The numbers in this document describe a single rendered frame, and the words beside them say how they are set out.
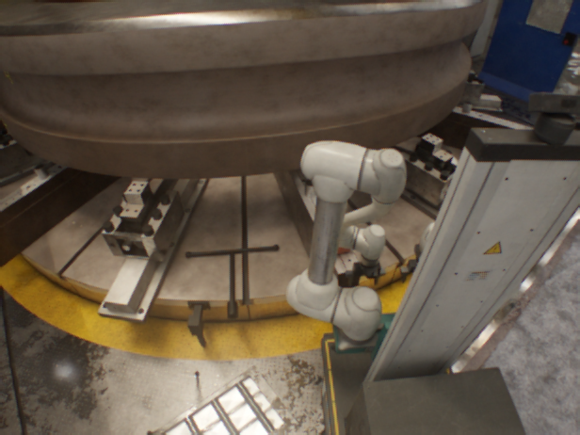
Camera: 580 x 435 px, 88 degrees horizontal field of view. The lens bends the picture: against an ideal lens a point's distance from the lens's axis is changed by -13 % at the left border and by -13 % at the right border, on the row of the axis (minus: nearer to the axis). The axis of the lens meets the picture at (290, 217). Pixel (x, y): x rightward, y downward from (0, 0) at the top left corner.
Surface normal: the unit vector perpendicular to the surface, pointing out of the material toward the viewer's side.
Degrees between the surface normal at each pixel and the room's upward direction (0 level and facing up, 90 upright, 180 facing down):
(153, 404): 0
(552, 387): 0
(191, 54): 90
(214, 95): 90
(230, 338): 0
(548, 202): 90
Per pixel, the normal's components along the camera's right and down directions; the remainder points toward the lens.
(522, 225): 0.05, 0.69
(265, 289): 0.00, -0.72
